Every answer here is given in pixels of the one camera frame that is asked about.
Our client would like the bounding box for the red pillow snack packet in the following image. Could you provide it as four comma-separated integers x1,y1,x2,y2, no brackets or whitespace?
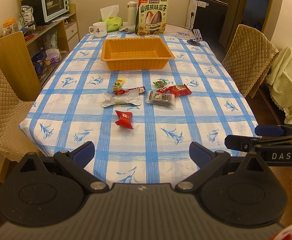
115,110,133,129

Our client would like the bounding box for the grey mixed nuts packet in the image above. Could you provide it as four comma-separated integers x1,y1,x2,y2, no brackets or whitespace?
146,90,175,108

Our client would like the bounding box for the large red snack packet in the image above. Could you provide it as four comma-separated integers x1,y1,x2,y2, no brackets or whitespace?
168,84,192,97

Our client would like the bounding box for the yellow candy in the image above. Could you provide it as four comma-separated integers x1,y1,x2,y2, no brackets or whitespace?
112,79,125,92

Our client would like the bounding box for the clear green long packet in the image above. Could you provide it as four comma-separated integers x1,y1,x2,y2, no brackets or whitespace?
101,90,141,107

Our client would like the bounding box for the green candy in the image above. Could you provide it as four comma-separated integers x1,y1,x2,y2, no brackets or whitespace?
153,78,168,88

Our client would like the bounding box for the long red snack stick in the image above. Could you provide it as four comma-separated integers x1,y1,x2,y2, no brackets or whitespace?
115,87,146,95

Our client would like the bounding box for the small red candy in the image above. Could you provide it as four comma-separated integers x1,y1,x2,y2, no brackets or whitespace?
156,86,170,94

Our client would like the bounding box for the right quilted chair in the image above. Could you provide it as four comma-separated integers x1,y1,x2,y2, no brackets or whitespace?
222,24,279,98

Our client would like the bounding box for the quilted chair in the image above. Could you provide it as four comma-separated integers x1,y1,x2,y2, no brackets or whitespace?
0,68,42,162
222,24,279,98

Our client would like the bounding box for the blue checked tablecloth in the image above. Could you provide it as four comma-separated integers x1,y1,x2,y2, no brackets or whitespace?
19,34,257,184

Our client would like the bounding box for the left quilted chair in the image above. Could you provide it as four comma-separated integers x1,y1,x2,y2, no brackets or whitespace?
0,68,42,162

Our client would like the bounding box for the wooden shelf cabinet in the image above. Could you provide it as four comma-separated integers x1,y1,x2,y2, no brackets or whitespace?
0,4,79,101

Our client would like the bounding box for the purple tissue box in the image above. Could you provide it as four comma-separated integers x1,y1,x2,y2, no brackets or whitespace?
45,48,61,64

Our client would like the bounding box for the phone stand with round base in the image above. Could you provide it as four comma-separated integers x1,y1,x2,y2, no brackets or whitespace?
187,29,203,47

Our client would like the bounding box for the orange plastic tray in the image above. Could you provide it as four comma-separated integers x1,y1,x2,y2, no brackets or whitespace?
101,37,175,71

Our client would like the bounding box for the small clear blue box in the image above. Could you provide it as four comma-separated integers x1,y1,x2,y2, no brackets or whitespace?
176,32,192,40

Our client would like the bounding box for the black white appliance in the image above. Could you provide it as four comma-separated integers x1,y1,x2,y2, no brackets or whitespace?
185,0,228,45

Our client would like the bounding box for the white cartoon mug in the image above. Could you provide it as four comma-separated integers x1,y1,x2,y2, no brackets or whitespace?
88,22,107,38

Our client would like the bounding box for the grey folded cloth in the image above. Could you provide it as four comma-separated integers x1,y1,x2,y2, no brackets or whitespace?
119,25,135,34

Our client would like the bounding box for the orange lid snack jar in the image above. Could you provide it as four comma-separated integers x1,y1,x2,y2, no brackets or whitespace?
2,18,20,36

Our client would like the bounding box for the green tissue pack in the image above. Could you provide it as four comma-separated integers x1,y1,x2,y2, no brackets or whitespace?
100,4,122,33

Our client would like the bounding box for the sunflower seed bag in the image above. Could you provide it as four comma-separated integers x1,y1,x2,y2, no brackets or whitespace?
135,0,169,36

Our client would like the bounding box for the mint toaster oven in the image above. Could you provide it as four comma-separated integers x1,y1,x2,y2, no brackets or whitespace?
21,0,70,26

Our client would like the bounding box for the white insulated bottle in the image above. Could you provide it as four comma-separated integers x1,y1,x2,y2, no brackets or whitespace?
127,1,138,25

